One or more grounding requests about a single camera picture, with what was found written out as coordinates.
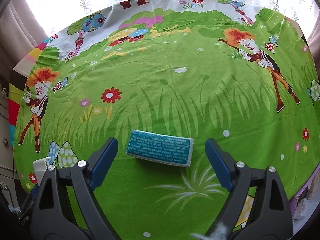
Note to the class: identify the white plastic case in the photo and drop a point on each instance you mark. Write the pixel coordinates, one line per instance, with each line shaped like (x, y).
(40, 166)

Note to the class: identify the teal tissue pack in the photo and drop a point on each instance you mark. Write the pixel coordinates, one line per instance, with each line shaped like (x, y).
(159, 148)

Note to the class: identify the purple storage box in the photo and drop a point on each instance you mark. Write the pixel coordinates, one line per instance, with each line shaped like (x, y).
(304, 203)

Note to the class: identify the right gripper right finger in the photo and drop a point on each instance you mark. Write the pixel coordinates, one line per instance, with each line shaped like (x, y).
(257, 206)

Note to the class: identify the green cartoon tablecloth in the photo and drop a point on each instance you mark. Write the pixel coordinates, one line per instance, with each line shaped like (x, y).
(195, 69)

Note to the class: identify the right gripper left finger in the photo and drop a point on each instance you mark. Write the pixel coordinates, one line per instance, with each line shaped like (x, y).
(65, 206)

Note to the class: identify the pink drape curtain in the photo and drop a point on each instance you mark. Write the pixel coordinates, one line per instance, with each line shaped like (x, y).
(20, 32)

